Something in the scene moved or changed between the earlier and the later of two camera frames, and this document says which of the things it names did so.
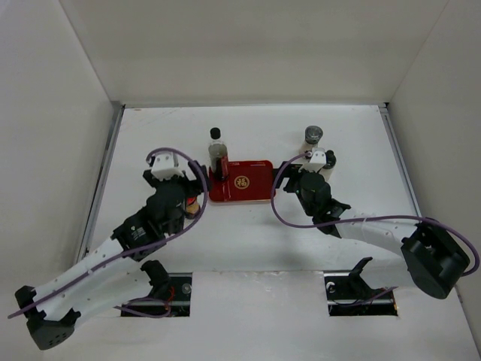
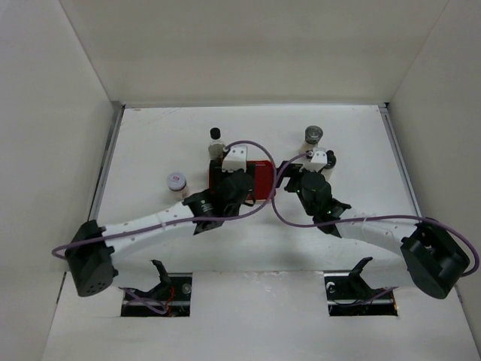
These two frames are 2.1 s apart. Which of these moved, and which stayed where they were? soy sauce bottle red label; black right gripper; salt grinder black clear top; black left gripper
Moved: black left gripper
Stayed: salt grinder black clear top; black right gripper; soy sauce bottle red label
